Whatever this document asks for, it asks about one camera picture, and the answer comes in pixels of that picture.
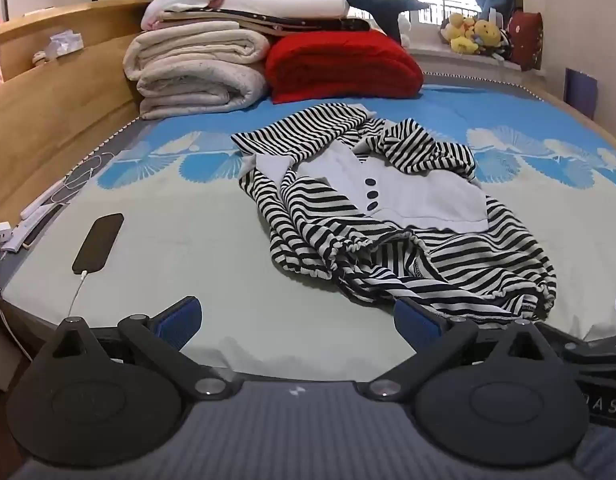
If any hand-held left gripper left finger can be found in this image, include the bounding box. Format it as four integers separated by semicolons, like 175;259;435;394
35;296;239;401

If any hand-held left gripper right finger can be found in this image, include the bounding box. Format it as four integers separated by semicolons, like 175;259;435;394
358;299;561;401

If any black white striped garment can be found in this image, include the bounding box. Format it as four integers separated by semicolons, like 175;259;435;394
231;102;558;322

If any black smartphone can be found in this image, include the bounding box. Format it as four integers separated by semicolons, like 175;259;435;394
71;213;125;276

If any purple board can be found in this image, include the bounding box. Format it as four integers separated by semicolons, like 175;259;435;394
564;67;599;121

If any cream folded quilt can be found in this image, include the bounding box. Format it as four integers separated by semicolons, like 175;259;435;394
123;20;271;121

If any wooden bed headboard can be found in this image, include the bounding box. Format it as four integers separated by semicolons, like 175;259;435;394
0;0;156;226

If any white window sill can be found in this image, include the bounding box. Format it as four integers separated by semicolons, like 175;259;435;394
410;42;546;78

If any red folded blanket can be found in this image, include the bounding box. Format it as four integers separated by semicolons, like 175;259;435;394
265;30;425;105

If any dark red cushion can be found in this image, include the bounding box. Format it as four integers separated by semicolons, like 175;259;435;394
506;9;544;72

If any yellow plush toy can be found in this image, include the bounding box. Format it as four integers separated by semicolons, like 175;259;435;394
450;12;481;55
472;19;501;48

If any white tissue pack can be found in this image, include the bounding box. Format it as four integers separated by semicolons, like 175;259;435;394
43;31;84;61

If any black window railing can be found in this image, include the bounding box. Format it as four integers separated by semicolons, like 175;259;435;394
423;0;481;23

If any white coiled cable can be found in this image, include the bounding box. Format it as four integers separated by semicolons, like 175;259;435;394
63;152;106;192

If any wooden bed frame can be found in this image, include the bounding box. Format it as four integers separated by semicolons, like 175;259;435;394
532;87;616;156

